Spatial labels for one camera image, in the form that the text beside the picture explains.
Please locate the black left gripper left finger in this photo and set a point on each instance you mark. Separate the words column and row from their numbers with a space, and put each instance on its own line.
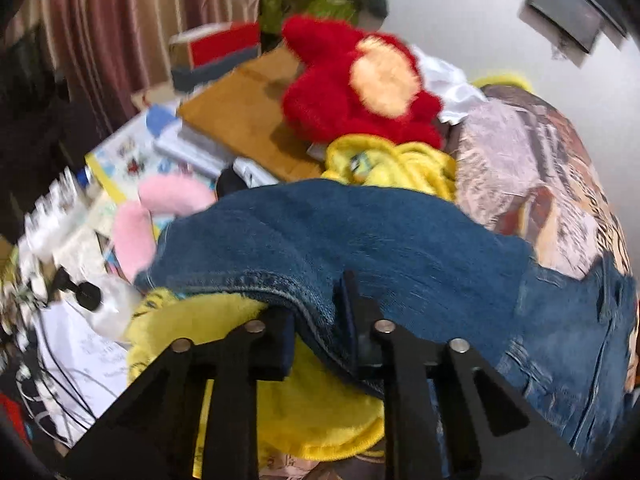
column 194, row 402

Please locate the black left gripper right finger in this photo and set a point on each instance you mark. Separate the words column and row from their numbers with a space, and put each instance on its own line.
column 447, row 413

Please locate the blue denim jacket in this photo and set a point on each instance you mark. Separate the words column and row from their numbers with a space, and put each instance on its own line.
column 562, row 343

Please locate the white papers stack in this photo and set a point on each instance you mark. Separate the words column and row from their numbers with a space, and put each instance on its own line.
column 77, row 309

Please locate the yellow fleece blanket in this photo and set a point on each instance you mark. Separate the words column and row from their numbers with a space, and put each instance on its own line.
column 303, row 409

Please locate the pink plush headband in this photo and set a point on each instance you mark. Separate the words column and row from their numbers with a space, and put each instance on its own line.
column 132, row 233

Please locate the newspaper print bed sheet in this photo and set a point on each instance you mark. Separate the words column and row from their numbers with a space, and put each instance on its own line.
column 522, row 170

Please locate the colourful picture book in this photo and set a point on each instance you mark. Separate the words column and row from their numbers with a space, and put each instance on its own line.
column 129, row 155

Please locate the brown cardboard sheet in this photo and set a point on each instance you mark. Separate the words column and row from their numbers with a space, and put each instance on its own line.
column 242, row 111

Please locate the white cloth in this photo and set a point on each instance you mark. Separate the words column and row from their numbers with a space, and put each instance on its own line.
column 449, row 84

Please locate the red plush toy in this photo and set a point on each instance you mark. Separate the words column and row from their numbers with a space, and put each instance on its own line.
column 355, row 82

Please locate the red white box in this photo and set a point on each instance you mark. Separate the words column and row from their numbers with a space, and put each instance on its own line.
column 211, row 42

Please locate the striped brown curtain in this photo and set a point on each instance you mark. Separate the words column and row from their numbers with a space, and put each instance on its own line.
column 109, row 49

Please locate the green patterned bag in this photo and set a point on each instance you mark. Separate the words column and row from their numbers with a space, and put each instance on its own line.
column 273, row 13

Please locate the wall mounted black monitor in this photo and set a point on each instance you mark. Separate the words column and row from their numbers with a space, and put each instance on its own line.
column 574, row 27

